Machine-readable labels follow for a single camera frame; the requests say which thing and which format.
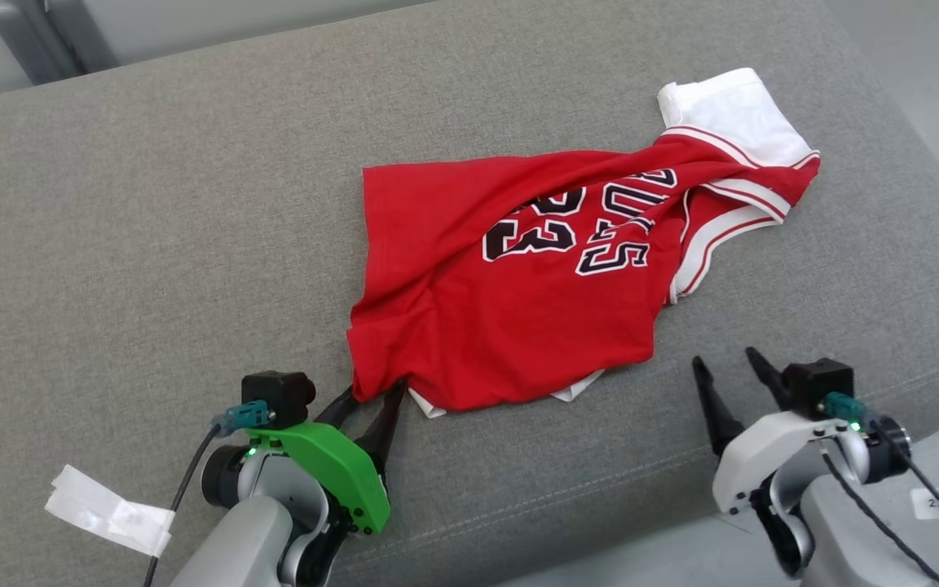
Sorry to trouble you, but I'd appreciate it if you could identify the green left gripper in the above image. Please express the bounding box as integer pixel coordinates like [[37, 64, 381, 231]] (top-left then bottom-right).
[[248, 381, 408, 536]]

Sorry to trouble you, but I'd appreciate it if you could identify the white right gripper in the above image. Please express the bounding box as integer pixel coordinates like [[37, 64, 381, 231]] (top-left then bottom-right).
[[691, 347, 849, 516]]

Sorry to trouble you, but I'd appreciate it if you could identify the red number 23 basketball jersey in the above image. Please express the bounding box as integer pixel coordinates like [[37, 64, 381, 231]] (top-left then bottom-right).
[[346, 68, 822, 421]]

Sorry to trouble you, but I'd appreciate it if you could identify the white tape strip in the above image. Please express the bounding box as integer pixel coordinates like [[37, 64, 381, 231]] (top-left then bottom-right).
[[44, 465, 175, 559]]

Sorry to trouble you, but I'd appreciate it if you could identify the dark grey furniture leg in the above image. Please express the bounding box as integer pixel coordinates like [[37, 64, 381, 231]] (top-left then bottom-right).
[[0, 0, 120, 86]]

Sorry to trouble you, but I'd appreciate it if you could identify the teal right cable connector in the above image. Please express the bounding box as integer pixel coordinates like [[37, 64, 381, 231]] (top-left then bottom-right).
[[818, 391, 870, 429]]

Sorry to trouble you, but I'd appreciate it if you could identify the teal cable connector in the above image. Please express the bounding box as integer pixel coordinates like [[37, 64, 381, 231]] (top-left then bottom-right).
[[221, 399, 275, 437], [818, 391, 870, 429]]

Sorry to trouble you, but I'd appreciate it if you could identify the teal left cable connector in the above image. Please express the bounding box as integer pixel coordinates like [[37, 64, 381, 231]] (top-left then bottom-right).
[[221, 399, 275, 437]]

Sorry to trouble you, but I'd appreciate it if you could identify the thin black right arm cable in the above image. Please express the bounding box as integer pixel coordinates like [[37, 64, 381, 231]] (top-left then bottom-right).
[[820, 452, 939, 587], [865, 420, 939, 565]]

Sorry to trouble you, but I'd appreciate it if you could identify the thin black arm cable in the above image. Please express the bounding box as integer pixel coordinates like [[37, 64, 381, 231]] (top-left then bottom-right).
[[820, 452, 939, 587], [142, 422, 224, 587], [865, 420, 939, 565]]

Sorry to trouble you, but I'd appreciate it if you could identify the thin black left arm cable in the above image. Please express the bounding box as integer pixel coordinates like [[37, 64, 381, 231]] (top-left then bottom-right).
[[142, 422, 224, 587]]

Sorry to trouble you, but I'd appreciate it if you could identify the white paper cable tag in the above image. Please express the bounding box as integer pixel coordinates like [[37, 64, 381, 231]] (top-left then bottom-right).
[[910, 488, 939, 529]]

